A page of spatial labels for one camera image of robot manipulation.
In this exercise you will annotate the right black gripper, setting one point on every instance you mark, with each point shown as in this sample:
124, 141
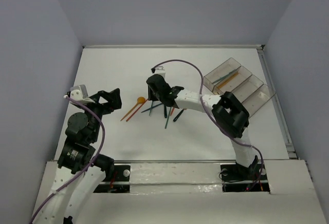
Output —
152, 95

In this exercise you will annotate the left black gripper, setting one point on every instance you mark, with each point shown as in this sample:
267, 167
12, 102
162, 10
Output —
97, 99

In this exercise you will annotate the yellow knife dark handle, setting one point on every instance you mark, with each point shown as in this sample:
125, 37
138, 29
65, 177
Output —
165, 111

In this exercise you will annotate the teal fork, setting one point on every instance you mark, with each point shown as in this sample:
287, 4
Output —
223, 77

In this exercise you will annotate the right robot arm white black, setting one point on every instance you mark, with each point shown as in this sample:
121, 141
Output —
226, 110

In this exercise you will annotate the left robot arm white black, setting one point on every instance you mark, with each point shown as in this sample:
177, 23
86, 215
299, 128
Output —
80, 166

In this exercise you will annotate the orange chopstick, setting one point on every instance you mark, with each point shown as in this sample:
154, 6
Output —
135, 111
132, 109

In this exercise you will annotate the orange spoon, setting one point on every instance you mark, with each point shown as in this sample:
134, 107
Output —
141, 100

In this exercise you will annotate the blue spoon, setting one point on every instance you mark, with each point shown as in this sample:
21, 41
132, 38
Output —
153, 107

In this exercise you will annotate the teal chopstick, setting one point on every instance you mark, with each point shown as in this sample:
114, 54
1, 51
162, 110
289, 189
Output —
168, 116

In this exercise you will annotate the clear four-compartment utensil organizer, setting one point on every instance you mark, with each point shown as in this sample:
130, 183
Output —
255, 95

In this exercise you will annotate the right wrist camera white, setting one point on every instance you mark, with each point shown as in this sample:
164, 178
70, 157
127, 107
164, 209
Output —
159, 70

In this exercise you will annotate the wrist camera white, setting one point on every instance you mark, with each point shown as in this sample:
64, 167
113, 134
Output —
159, 70
78, 93

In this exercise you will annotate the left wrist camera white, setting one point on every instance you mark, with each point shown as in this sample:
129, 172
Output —
78, 93

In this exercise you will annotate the yellow knife black handle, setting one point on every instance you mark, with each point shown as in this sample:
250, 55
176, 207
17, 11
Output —
178, 115

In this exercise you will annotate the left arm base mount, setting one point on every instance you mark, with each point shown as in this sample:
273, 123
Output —
118, 182

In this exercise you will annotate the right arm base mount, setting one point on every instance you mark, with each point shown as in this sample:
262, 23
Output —
232, 181

